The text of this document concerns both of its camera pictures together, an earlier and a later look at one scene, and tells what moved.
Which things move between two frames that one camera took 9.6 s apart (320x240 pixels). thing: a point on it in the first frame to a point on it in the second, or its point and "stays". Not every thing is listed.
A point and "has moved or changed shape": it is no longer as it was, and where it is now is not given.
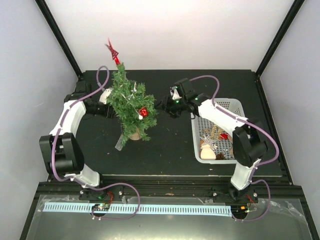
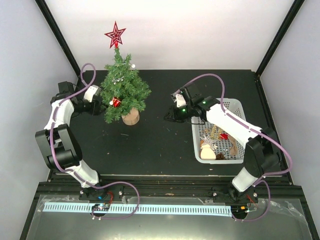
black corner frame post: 41,4 stays
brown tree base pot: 135,136 to 132,118
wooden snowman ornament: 207,153 stays
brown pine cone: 220,156 stays
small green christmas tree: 134,108 has moved or changed shape
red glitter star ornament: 113,53 to 116,36
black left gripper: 110,114 to 96,105
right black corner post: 294,9 stays
